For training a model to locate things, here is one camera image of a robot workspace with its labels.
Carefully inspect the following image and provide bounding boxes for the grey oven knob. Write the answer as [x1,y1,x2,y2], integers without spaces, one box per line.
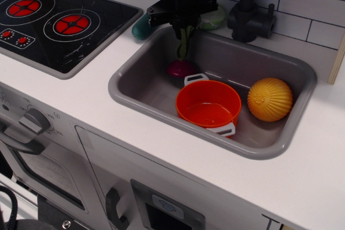
[19,108,50,135]

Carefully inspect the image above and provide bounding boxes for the orange toy pot white handles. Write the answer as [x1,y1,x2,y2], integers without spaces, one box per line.
[175,73,242,138]

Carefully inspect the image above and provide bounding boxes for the grey plastic sink basin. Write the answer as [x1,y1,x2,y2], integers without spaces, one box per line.
[108,27,317,160]

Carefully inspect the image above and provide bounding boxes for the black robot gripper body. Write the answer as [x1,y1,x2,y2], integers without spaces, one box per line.
[147,0,218,28]

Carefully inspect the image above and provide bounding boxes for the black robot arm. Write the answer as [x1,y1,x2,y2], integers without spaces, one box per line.
[147,0,218,39]

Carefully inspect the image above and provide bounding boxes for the black braided cable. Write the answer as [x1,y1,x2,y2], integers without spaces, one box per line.
[0,185,19,230]

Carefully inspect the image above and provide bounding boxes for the dark grey cabinet handle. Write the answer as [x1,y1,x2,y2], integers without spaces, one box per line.
[105,188,129,230]

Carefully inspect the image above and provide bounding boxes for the oven door with window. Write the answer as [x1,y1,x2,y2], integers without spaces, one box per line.
[1,115,112,229]

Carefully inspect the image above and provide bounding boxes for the light green toy cabbage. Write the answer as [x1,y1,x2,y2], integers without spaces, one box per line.
[197,5,226,31]

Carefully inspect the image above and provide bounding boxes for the black toy stove top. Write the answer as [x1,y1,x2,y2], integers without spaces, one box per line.
[1,0,143,80]

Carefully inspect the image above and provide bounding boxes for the black toy faucet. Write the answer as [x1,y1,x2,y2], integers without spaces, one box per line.
[227,0,277,43]

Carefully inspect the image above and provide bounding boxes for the dark green toy cucumber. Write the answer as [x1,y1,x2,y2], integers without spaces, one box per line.
[132,13,157,40]

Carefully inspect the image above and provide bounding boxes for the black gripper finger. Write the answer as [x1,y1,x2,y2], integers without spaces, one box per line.
[172,24,183,39]
[185,25,195,38]

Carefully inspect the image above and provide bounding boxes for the yellow ribbed toy ball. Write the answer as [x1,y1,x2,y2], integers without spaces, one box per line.
[247,78,293,122]

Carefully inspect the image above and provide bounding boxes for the grey dishwasher control panel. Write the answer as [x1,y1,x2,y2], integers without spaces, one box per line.
[130,179,205,230]

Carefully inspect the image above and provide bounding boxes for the grey oven door handle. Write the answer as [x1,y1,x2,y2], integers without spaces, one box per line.
[0,121,46,156]

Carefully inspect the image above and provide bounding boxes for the wooden side panel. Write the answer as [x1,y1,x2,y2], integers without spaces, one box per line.
[328,34,345,85]

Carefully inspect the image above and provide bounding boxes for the purple toy beet green leaves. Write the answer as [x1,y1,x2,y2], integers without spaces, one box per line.
[166,29,198,78]

